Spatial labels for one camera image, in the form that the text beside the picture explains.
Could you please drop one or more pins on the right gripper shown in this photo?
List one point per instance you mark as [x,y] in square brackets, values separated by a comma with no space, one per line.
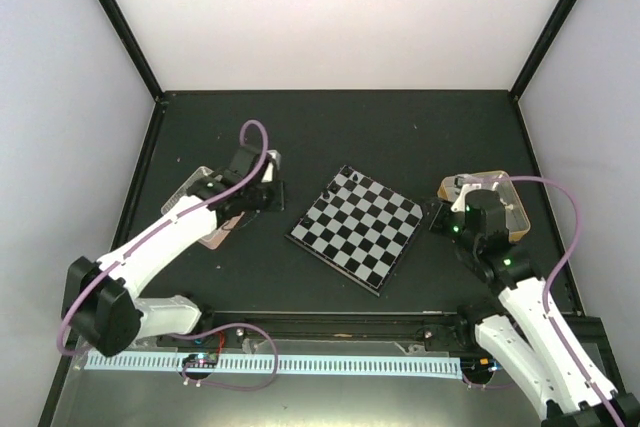
[436,224]

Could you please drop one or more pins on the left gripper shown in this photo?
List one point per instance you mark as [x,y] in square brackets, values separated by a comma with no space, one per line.
[279,203]

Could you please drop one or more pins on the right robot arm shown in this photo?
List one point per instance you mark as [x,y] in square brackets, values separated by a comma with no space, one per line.
[522,329]

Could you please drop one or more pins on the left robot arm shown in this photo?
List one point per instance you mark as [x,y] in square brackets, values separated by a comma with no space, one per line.
[103,300]

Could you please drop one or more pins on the small circuit board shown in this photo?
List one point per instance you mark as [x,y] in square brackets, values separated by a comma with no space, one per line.
[200,360]

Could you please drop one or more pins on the orange metal tin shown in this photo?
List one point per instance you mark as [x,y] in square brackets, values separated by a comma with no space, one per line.
[517,221]

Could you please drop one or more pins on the black and white chessboard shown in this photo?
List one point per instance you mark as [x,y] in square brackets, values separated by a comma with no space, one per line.
[362,231]

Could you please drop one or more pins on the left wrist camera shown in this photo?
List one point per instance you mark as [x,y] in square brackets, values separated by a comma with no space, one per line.
[271,166]

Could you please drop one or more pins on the black aluminium rail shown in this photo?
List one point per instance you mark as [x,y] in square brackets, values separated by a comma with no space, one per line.
[437,330]

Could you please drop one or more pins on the light blue slotted cable duct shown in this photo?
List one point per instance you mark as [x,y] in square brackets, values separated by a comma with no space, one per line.
[315,365]

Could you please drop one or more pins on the left black frame post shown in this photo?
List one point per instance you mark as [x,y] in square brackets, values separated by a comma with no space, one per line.
[127,38]

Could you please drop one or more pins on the black frame post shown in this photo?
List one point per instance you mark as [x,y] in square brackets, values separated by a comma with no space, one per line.
[543,43]
[127,38]

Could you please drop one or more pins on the right black frame post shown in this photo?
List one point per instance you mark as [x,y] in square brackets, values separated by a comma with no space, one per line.
[543,43]

